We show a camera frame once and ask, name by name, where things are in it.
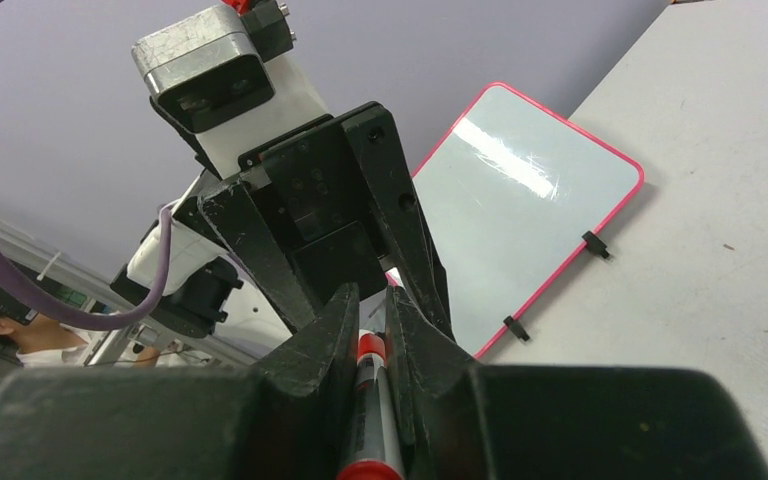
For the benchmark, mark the lower black board clip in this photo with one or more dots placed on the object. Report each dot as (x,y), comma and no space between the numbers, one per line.
(516,329)

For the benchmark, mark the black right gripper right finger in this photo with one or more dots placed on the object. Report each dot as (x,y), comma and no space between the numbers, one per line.
(461,419)

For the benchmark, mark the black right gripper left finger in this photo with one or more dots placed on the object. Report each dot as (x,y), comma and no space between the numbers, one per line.
(281,418)

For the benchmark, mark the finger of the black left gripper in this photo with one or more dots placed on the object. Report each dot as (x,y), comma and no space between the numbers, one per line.
(374,141)
(232,214)

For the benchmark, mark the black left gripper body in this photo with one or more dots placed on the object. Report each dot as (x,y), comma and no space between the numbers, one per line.
(309,188)

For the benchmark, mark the pink framed whiteboard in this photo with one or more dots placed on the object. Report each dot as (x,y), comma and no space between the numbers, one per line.
(507,194)

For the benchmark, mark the upper black board clip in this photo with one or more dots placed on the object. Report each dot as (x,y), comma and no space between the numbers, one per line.
(595,245)

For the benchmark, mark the person in background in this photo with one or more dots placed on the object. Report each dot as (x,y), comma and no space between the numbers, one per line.
(43,342)

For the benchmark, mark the red whiteboard marker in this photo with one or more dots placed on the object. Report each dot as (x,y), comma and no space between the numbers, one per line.
(372,449)

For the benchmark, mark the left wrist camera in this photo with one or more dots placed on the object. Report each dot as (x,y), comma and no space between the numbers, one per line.
(226,81)

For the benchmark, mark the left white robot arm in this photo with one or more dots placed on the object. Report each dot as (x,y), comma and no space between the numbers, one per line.
(193,295)

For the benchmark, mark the black board clip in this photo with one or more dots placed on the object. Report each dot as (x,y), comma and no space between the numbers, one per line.
(516,329)
(595,245)

